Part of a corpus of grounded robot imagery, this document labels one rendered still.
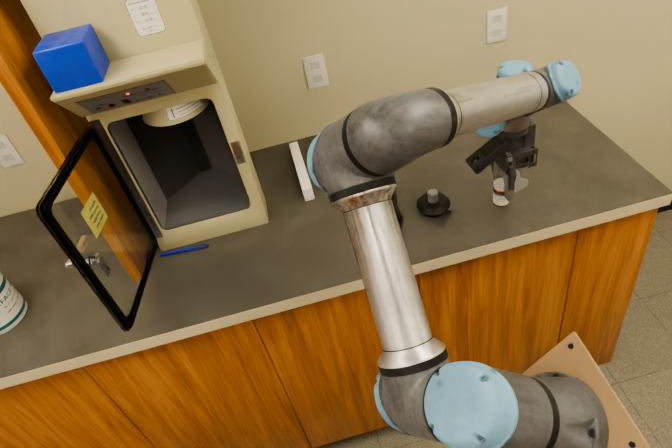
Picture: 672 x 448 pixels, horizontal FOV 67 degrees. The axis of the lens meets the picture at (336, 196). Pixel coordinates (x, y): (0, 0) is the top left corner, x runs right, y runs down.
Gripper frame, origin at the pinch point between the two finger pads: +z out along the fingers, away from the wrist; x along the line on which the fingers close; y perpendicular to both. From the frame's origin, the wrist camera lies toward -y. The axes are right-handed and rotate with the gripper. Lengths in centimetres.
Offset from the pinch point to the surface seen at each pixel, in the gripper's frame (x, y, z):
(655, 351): -6, 64, 101
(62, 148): 17, -98, -37
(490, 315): -6.7, -5.7, 41.7
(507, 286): -6.9, -0.8, 30.1
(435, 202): 6.8, -15.6, 3.1
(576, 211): -7.9, 16.9, 7.0
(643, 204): -11.4, 33.5, 8.1
